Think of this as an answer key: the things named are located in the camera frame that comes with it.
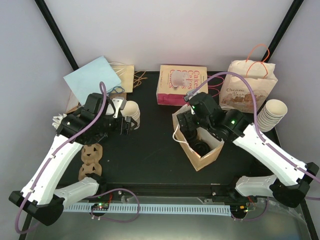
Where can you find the right stack of paper cups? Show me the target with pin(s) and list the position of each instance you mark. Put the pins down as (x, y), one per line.
(271, 114)

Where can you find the cream bear paper bag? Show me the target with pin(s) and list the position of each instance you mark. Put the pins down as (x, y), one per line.
(234, 93)

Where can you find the black frame post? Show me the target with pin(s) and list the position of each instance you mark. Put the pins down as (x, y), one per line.
(283, 27)
(47, 15)

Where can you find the black front rail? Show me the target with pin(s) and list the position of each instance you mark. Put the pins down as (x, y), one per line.
(177, 190)

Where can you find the right black frame post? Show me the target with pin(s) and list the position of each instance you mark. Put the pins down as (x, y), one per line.
(283, 27)

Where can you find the small circuit board left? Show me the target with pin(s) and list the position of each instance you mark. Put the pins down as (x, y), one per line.
(100, 207)

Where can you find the left black frame post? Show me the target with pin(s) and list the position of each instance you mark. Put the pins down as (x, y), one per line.
(47, 15)

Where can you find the left stack of paper cups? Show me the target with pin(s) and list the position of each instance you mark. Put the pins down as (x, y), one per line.
(132, 110)

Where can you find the stack of paper cups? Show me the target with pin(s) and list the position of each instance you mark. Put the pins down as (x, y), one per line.
(132, 110)
(271, 114)

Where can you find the small circuit board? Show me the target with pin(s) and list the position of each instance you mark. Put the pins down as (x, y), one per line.
(243, 208)
(100, 207)

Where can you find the small circuit board right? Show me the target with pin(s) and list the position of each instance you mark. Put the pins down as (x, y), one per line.
(243, 208)

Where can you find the pink cakes paper bag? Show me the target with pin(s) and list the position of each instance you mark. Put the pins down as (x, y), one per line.
(175, 81)

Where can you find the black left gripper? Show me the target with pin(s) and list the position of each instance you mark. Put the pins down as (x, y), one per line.
(127, 129)

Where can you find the brown flat paper bag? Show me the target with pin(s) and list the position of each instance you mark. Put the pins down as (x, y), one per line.
(137, 81)

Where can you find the light blue paper bag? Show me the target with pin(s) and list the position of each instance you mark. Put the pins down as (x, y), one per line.
(86, 80)

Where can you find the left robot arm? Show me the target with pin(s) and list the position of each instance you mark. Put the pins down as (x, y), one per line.
(84, 127)

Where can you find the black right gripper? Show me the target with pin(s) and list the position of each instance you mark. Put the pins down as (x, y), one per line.
(186, 115)

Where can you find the pulp carrier near front edge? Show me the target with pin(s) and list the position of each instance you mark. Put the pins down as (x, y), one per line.
(90, 156)

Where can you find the kraft bag with white handles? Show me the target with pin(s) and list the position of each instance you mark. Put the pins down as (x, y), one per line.
(197, 161)

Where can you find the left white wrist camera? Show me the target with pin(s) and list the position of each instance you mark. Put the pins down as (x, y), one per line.
(115, 106)

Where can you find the light blue cable duct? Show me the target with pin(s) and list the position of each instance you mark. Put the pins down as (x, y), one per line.
(167, 209)

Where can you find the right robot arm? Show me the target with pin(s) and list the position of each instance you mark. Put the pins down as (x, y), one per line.
(290, 180)

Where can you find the yellow flat paper bag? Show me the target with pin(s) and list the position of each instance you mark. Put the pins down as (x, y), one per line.
(126, 75)

